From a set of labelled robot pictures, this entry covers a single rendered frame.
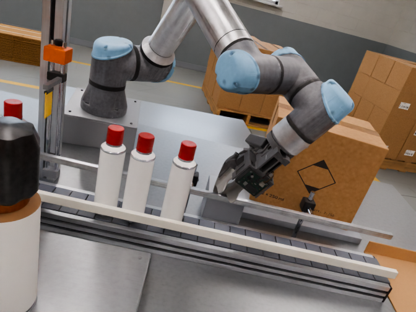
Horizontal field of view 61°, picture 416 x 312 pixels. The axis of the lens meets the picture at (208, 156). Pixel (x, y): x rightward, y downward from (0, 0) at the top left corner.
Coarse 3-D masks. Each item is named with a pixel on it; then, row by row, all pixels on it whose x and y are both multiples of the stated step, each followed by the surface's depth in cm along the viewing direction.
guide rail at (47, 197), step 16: (48, 192) 75; (80, 208) 75; (96, 208) 75; (112, 208) 75; (160, 224) 76; (176, 224) 76; (192, 224) 77; (224, 240) 78; (240, 240) 77; (256, 240) 78; (304, 256) 79; (320, 256) 79; (336, 256) 80; (368, 272) 80; (384, 272) 80
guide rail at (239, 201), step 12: (48, 156) 79; (84, 168) 80; (96, 168) 80; (156, 180) 81; (192, 192) 81; (204, 192) 81; (240, 204) 82; (252, 204) 82; (264, 204) 83; (288, 216) 83; (300, 216) 83; (312, 216) 83; (348, 228) 84; (360, 228) 84; (372, 228) 85
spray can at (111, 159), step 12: (108, 132) 71; (120, 132) 71; (108, 144) 72; (120, 144) 72; (108, 156) 71; (120, 156) 72; (108, 168) 73; (120, 168) 74; (108, 180) 74; (120, 180) 76; (96, 192) 76; (108, 192) 75; (108, 204) 77
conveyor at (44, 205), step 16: (64, 192) 82; (80, 192) 84; (48, 208) 76; (64, 208) 77; (128, 224) 78; (144, 224) 79; (208, 224) 85; (192, 240) 78; (208, 240) 79; (272, 240) 85; (288, 240) 87; (272, 256) 80; (288, 256) 81; (352, 256) 87; (352, 272) 82
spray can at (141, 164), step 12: (144, 132) 72; (144, 144) 71; (132, 156) 72; (144, 156) 72; (132, 168) 73; (144, 168) 72; (132, 180) 74; (144, 180) 74; (132, 192) 75; (144, 192) 75; (132, 204) 76; (144, 204) 78
